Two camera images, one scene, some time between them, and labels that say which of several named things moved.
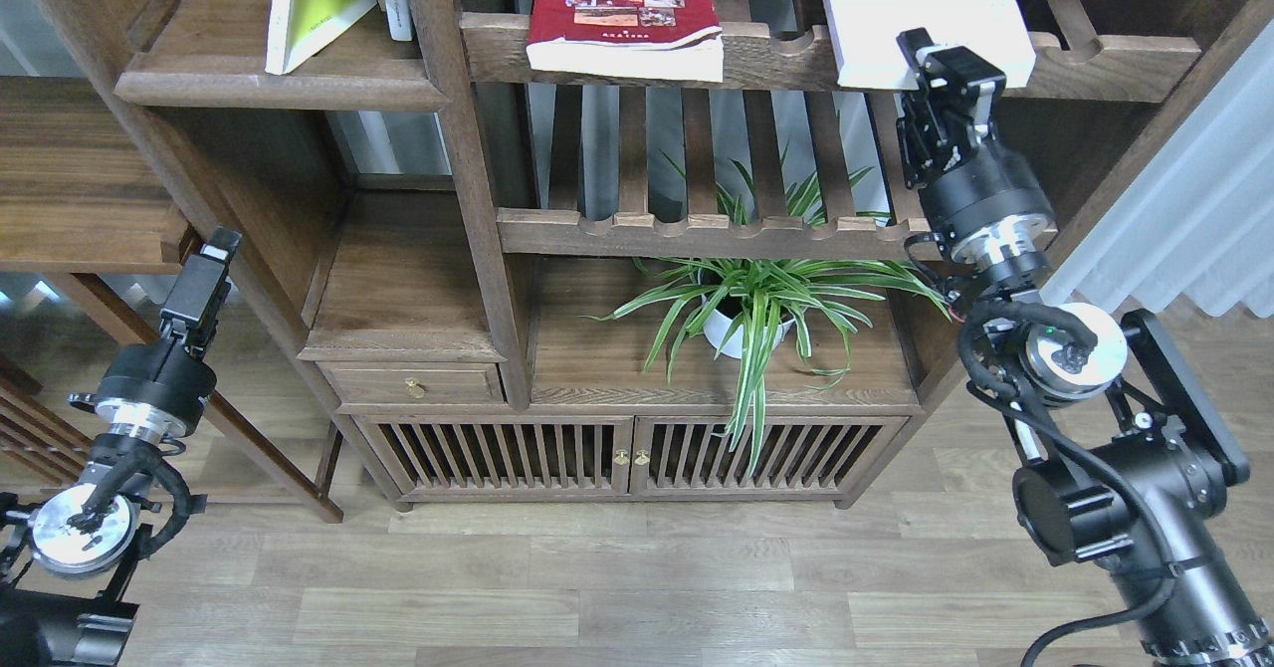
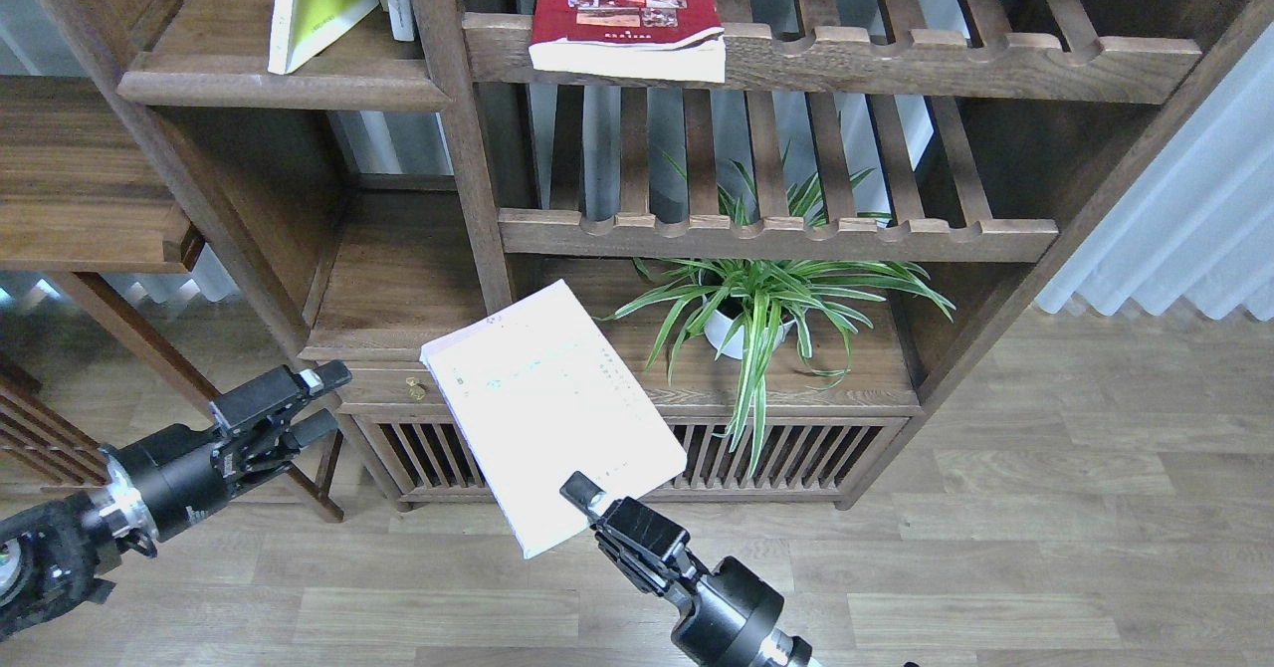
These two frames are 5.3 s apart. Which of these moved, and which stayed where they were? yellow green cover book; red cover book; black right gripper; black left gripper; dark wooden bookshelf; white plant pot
Moved: black left gripper; black right gripper
Stayed: white plant pot; yellow green cover book; dark wooden bookshelf; red cover book
